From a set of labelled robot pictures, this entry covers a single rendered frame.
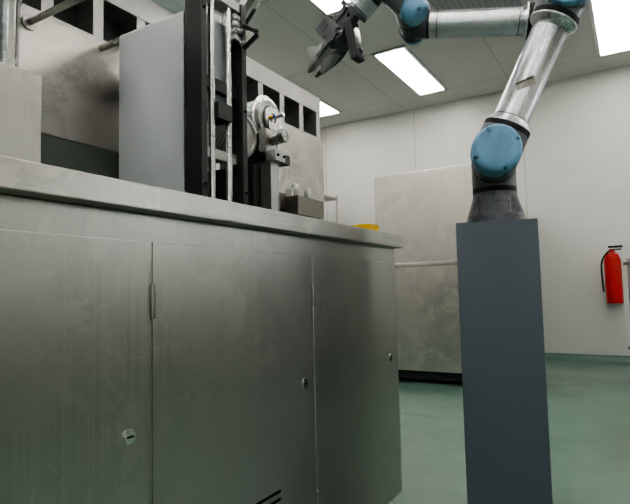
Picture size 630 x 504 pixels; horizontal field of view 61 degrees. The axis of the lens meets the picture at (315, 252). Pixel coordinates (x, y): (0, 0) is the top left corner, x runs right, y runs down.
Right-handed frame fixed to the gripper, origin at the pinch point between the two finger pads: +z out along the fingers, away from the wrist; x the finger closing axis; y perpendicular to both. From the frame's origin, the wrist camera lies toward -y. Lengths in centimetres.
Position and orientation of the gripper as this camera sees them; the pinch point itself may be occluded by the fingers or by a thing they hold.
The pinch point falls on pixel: (316, 72)
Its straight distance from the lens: 163.7
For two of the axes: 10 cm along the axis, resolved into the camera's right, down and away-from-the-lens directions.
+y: -5.7, -7.3, 3.9
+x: -5.2, -0.5, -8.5
